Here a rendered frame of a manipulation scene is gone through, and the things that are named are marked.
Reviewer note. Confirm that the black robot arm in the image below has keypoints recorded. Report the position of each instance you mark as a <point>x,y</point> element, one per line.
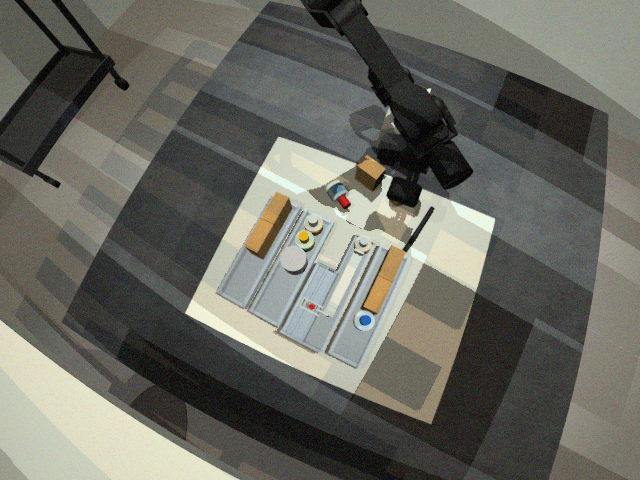
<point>417,114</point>

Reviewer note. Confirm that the black flat bar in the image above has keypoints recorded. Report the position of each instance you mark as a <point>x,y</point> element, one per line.
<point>419,228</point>

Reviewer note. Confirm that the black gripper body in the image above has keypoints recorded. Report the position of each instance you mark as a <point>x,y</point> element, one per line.
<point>404,191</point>

